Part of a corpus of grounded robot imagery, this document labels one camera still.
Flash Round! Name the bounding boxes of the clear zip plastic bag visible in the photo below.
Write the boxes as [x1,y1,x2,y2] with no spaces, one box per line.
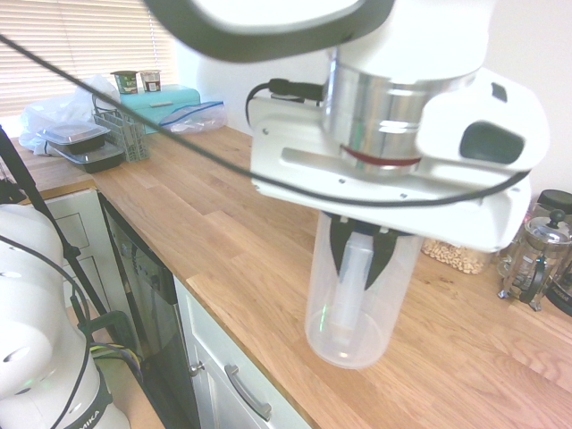
[159,100,228,135]

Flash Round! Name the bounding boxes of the grey cutlery basket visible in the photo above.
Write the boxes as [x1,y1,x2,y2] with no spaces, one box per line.
[91,94,152,164]

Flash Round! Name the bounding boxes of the glass french press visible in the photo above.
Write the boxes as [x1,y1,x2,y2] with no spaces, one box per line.
[497,208,572,312]

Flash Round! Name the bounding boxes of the multicolour wire bundle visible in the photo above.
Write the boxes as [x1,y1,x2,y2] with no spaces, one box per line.
[88,341,147,382]

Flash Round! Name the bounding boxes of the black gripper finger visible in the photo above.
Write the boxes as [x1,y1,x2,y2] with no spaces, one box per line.
[365,229,400,290]
[329,217,358,274]

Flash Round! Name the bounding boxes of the black takeout container clear lid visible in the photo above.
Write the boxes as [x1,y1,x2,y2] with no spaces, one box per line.
[52,142,127,175]
[36,122,111,156]

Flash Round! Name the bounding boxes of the white plastic bag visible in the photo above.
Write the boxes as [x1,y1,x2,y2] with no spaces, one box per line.
[17,73,122,156]

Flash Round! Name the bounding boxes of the brown yogurt cup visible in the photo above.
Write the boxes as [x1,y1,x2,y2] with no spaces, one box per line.
[139,69,164,93]

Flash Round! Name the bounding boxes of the white panelled cabinet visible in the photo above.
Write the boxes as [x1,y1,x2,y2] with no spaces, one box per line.
[19,187,136,341]

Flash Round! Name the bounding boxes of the glass jar black lid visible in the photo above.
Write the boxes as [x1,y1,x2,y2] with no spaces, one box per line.
[534,189,572,217]

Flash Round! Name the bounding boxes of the translucent plastic pitcher blue lid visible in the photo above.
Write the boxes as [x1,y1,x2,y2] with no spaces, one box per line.
[304,208,425,371]

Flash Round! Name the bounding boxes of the black camera stand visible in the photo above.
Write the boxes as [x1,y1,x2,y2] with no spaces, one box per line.
[0,124,111,316]

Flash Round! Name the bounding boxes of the white cabinet with drawer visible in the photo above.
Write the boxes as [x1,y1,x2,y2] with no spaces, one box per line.
[172,275,315,429]

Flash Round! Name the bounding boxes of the teal bread box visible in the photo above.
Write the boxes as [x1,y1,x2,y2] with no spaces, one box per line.
[119,82,203,136]

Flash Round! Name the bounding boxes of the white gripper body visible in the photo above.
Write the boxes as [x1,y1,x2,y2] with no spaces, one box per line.
[248,93,534,252]

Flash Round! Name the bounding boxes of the silver bar drawer handle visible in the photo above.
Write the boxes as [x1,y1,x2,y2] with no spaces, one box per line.
[223,363,273,422]

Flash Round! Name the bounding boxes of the green yogurt cup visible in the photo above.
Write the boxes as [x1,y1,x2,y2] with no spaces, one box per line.
[110,70,140,97]

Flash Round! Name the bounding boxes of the beige window blinds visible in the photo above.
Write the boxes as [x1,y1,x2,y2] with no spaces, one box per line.
[0,0,178,118]

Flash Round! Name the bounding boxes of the black dishwasher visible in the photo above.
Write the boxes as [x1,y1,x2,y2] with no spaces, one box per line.
[98,191,202,429]

